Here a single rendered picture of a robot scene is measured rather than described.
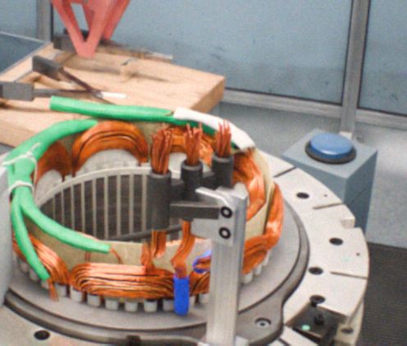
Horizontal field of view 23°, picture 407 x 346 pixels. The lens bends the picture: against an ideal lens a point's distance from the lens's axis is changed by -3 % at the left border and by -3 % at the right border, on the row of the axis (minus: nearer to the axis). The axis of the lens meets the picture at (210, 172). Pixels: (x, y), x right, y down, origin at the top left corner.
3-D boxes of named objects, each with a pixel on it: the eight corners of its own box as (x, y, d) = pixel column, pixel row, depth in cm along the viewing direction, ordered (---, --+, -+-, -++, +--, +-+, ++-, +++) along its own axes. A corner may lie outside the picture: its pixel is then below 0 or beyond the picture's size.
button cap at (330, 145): (339, 165, 92) (341, 155, 92) (302, 151, 94) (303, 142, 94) (358, 148, 95) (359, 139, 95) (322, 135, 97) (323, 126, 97)
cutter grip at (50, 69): (30, 71, 96) (30, 56, 96) (37, 68, 97) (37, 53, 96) (58, 82, 94) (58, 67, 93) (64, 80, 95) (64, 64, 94)
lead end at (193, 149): (180, 168, 53) (181, 128, 51) (186, 159, 53) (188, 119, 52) (198, 171, 52) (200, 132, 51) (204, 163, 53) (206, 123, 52)
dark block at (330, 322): (288, 344, 63) (292, 320, 62) (307, 324, 65) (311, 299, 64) (319, 357, 62) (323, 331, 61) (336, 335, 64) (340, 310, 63)
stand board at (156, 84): (-47, 129, 93) (-49, 107, 92) (57, 58, 108) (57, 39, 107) (134, 182, 87) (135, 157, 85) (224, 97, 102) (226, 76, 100)
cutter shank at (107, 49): (86, 51, 98) (86, 45, 97) (89, 48, 98) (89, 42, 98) (145, 59, 97) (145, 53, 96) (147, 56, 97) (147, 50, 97)
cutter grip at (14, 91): (-8, 98, 91) (-8, 82, 90) (-4, 95, 92) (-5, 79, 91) (32, 102, 90) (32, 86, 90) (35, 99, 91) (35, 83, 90)
